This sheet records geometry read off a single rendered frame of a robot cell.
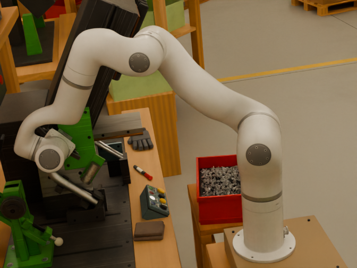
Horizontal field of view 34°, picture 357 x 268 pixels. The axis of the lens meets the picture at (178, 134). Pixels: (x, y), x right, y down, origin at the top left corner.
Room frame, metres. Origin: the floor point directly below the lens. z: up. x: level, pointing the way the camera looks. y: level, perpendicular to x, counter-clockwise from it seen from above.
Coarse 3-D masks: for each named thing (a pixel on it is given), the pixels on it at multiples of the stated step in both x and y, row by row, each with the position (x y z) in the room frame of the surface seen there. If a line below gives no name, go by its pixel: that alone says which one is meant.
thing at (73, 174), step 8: (64, 168) 1.81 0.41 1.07; (80, 168) 1.81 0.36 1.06; (40, 176) 1.80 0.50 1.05; (48, 176) 1.80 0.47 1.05; (72, 176) 1.80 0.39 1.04; (40, 184) 1.79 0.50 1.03; (48, 184) 1.79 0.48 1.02; (56, 184) 1.79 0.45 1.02; (80, 184) 1.79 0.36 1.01; (48, 192) 1.78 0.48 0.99; (56, 192) 1.78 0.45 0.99; (64, 192) 1.78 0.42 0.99
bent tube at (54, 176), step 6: (60, 132) 1.79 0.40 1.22; (48, 174) 1.76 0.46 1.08; (54, 174) 1.75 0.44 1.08; (54, 180) 1.75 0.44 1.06; (60, 180) 1.75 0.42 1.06; (66, 180) 1.76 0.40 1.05; (66, 186) 1.74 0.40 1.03; (72, 186) 1.75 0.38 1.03; (78, 186) 1.76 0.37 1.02; (72, 192) 1.74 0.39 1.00; (78, 192) 1.74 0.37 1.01; (84, 192) 1.74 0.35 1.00; (84, 198) 1.74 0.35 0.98; (90, 198) 1.74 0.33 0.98; (96, 198) 1.74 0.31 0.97
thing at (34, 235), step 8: (0, 192) 1.56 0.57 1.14; (0, 200) 1.52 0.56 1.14; (0, 208) 1.52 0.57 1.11; (0, 216) 1.51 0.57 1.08; (32, 216) 1.55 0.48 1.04; (8, 224) 1.51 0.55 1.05; (24, 224) 1.52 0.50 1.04; (32, 224) 1.54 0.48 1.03; (24, 232) 1.51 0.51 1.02; (32, 232) 1.53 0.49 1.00; (40, 232) 1.55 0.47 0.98; (48, 232) 1.53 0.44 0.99; (40, 240) 1.52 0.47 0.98
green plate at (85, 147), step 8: (88, 112) 1.85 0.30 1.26; (80, 120) 1.84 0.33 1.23; (88, 120) 1.84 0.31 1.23; (64, 128) 1.83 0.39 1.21; (72, 128) 1.83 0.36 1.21; (80, 128) 1.83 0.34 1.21; (88, 128) 1.83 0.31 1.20; (72, 136) 1.82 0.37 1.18; (80, 136) 1.82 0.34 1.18; (88, 136) 1.83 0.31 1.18; (80, 144) 1.82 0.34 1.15; (88, 144) 1.82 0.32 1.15; (80, 152) 1.81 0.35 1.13; (88, 152) 1.81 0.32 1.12; (72, 160) 1.80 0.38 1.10; (80, 160) 1.80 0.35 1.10; (88, 160) 1.80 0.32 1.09; (72, 168) 1.79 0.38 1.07
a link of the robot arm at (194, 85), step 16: (144, 32) 1.49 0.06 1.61; (160, 32) 1.53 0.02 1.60; (176, 48) 1.52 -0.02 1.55; (176, 64) 1.49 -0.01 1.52; (192, 64) 1.47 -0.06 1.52; (176, 80) 1.46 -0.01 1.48; (192, 80) 1.44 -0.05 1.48; (208, 80) 1.45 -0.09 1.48; (192, 96) 1.43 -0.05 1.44; (208, 96) 1.42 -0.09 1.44; (224, 96) 1.44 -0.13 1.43; (240, 96) 1.48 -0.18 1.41; (208, 112) 1.43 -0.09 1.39; (224, 112) 1.44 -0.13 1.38; (240, 112) 1.47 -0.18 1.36; (256, 112) 1.47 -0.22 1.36; (272, 112) 1.49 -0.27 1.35
